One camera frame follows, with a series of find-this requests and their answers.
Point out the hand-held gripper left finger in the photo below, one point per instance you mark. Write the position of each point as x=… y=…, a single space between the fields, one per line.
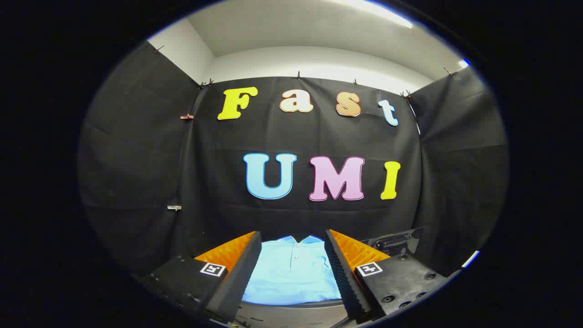
x=239 y=278

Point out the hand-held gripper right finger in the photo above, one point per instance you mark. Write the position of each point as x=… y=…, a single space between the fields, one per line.
x=344 y=278

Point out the light blue polo shirt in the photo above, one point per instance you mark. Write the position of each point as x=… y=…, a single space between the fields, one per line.
x=291 y=278

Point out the black backdrop cloth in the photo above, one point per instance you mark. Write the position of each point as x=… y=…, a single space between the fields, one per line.
x=296 y=132

